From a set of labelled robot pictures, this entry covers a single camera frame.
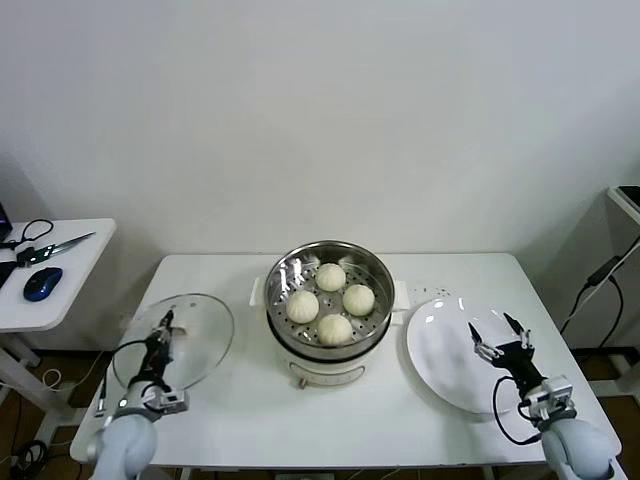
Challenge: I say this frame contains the black handled scissors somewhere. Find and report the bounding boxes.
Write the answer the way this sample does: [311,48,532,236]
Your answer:
[19,218,97,257]

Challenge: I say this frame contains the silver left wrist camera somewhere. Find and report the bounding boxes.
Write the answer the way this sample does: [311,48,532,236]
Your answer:
[147,387,191,414]

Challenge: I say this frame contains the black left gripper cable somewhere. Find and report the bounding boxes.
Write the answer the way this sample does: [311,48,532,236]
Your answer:
[94,338,151,419]

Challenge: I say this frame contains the stainless steel steamer basket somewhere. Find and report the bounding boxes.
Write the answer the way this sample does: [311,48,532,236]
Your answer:
[248,240,412,357]

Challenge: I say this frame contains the black floor cable bundle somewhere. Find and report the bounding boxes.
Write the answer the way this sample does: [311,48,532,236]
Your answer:
[9,438,51,472]

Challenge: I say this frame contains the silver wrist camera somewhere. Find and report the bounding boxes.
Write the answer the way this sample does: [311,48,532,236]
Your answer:
[147,387,191,414]
[522,377,576,419]

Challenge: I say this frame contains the glass pot lid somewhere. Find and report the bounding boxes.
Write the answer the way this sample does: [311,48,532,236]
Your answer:
[112,293,236,390]

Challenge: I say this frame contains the white steamed baozi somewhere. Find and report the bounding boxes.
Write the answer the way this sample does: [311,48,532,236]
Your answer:
[342,283,376,317]
[286,291,320,324]
[317,313,354,348]
[314,262,347,292]

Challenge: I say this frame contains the blue computer mouse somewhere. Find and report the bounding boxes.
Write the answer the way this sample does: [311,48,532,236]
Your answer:
[23,266,65,302]

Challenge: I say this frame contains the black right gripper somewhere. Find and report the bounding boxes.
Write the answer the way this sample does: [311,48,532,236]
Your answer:
[467,312,547,397]

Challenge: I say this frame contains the white electric cooker pot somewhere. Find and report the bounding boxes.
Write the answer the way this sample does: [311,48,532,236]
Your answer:
[267,308,404,391]

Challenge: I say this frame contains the white side table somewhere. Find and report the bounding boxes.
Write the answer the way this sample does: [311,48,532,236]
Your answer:
[0,218,118,446]

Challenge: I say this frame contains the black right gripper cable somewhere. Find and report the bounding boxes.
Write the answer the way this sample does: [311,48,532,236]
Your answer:
[491,375,544,445]

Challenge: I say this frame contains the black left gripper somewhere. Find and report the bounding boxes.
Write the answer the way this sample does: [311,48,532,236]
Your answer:
[130,309,176,387]

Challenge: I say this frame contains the white floor cable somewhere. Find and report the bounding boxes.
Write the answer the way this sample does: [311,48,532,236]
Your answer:
[42,348,109,391]

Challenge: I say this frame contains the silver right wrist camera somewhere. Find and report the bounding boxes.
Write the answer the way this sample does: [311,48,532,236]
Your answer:
[522,377,576,419]

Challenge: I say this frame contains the white round plate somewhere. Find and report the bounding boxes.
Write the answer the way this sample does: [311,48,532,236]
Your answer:
[405,298,535,415]

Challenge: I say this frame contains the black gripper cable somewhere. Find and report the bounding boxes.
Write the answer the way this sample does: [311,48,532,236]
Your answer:
[491,375,544,445]
[94,338,151,419]

